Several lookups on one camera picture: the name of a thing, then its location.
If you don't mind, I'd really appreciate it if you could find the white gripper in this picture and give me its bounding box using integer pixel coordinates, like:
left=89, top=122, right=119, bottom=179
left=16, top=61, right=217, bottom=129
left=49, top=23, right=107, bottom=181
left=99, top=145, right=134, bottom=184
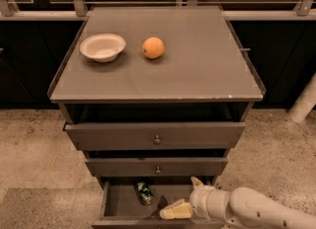
left=159, top=177, right=215, bottom=220

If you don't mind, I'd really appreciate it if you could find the green soda can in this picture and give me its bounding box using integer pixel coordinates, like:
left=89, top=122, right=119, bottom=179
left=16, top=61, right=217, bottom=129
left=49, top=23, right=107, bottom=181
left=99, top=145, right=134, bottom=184
left=134, top=181, right=153, bottom=205

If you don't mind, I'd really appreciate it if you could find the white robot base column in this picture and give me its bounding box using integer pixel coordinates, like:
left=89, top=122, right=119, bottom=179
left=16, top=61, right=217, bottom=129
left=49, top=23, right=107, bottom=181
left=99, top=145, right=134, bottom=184
left=288, top=73, right=316, bottom=123

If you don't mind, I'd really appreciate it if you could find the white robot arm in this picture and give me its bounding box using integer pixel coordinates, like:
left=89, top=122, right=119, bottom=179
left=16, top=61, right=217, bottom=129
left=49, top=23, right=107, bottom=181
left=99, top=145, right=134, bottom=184
left=159, top=177, right=316, bottom=229

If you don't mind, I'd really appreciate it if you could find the grey middle drawer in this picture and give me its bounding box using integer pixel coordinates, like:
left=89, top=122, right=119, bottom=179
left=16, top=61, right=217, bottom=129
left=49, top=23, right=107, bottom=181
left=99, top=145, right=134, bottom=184
left=86, top=157, right=228, bottom=177

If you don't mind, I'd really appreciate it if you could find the grey drawer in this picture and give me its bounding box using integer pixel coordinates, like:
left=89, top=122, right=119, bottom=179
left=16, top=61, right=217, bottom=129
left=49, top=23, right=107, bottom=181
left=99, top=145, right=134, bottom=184
left=65, top=122, right=245, bottom=151
left=86, top=157, right=228, bottom=177
left=92, top=181, right=223, bottom=229

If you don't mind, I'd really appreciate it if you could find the grey top drawer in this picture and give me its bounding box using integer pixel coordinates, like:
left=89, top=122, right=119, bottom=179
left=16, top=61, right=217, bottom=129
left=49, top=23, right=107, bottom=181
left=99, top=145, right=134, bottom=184
left=65, top=122, right=245, bottom=151

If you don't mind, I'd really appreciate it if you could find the grey bottom drawer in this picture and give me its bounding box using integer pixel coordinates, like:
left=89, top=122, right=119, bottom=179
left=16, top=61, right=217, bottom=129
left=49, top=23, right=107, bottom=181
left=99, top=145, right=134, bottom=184
left=92, top=181, right=223, bottom=229

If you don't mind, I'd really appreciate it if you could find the grey drawer cabinet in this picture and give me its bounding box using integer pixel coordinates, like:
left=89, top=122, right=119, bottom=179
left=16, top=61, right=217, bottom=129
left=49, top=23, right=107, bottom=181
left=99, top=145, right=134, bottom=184
left=47, top=5, right=267, bottom=229

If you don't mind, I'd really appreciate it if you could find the orange fruit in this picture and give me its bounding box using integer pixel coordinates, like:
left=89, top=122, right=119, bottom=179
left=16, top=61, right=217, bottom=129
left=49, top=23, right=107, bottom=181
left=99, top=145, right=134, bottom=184
left=142, top=38, right=164, bottom=59

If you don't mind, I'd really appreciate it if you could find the white paper bowl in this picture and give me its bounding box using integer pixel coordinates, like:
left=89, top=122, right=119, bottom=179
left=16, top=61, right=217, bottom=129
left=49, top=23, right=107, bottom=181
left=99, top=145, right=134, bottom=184
left=80, top=34, right=126, bottom=63

